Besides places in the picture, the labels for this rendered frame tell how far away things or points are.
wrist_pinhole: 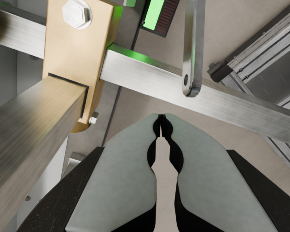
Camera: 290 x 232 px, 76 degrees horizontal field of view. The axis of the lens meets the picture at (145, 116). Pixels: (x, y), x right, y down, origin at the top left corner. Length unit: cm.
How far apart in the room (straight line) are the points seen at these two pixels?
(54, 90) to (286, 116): 22
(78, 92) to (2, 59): 32
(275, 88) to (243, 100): 83
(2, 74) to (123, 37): 28
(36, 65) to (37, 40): 30
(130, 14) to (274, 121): 25
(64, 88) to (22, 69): 35
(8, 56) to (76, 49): 33
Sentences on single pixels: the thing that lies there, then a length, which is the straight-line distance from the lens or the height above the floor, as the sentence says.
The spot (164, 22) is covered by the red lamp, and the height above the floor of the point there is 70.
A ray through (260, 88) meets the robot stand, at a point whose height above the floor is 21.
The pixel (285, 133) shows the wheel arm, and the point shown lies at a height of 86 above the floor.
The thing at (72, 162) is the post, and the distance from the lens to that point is 46.
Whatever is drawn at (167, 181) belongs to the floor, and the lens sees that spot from 158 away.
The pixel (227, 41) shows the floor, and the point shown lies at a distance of 111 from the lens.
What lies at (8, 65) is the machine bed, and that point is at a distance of 50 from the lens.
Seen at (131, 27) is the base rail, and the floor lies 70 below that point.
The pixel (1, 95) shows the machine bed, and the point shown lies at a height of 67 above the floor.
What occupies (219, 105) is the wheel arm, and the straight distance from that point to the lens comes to 20.
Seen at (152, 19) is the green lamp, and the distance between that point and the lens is 33.
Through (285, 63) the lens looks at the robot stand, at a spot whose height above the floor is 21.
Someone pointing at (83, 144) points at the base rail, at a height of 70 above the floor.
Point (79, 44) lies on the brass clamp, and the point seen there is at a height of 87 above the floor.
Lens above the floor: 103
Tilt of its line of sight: 60 degrees down
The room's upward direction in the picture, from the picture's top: 175 degrees counter-clockwise
